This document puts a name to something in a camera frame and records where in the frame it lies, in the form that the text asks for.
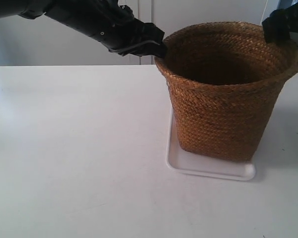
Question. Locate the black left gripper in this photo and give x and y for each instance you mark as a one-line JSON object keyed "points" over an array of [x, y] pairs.
{"points": [[121, 33]]}

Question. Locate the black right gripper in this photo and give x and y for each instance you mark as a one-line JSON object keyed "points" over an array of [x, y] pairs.
{"points": [[280, 23]]}

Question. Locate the brown woven wicker basket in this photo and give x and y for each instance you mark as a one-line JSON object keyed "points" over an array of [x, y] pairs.
{"points": [[223, 81]]}

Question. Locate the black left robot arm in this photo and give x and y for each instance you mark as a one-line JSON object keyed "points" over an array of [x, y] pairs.
{"points": [[79, 15]]}

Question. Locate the white plastic tray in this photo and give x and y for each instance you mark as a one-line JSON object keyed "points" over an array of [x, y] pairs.
{"points": [[188, 163]]}

